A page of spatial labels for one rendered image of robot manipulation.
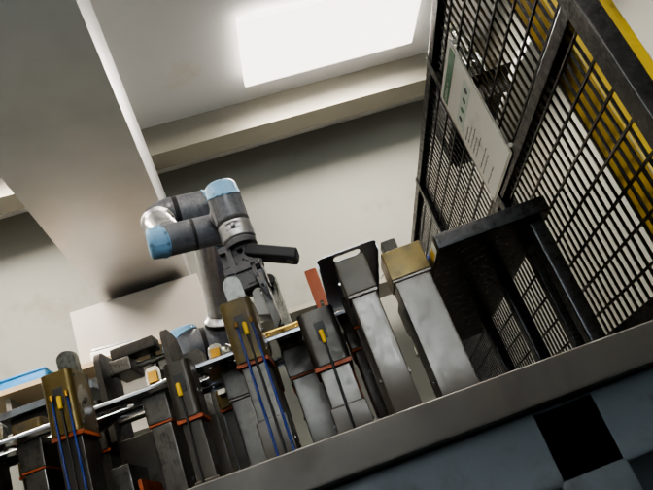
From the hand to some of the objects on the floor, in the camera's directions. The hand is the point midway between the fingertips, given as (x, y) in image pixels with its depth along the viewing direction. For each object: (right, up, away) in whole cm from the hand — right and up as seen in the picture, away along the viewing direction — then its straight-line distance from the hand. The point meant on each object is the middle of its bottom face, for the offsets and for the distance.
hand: (279, 322), depth 140 cm
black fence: (+90, -84, -4) cm, 123 cm away
